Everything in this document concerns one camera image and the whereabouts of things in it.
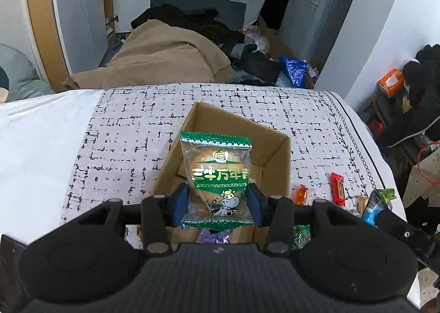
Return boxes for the patterned white bed cover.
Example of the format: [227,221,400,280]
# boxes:
[0,82,422,306]

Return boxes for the blue foil bag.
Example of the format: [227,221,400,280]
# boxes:
[277,55,309,89]

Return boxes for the yellow orange biscuit packet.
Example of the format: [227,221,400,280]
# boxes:
[356,195,369,214]

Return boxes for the small orange candy packet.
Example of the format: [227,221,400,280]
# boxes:
[293,185,308,206]

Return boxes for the white wardrobe door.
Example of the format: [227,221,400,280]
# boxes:
[53,0,108,74]

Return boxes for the tan blanket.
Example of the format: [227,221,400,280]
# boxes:
[64,19,233,89]

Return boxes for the floral tablecloth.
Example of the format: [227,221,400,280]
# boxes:
[403,150,440,207]

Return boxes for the purple candy packet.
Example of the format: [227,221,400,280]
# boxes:
[197,228,233,244]

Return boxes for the orange tissue box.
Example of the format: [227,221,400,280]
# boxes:
[377,69,404,98]

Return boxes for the white cable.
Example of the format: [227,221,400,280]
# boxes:
[386,121,440,149]

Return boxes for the brown cardboard box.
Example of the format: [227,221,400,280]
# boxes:
[139,103,291,247]

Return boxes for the green cow biscuit packet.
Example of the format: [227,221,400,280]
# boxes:
[180,132,254,231]

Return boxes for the dark green snack packet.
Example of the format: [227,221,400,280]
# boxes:
[292,225,311,250]

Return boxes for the red cable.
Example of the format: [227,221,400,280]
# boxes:
[416,140,440,186]

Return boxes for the black clothes pile on chair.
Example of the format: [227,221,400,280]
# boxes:
[379,44,439,148]

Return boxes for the grey mini fridge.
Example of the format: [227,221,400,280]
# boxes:
[279,0,352,70]

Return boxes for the black clothes on floor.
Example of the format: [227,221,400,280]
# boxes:
[131,4,281,86]

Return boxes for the red candy bar packet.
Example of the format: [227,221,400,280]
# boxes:
[330,173,345,207]

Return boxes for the grey plush toy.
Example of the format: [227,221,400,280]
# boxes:
[1,44,54,103]

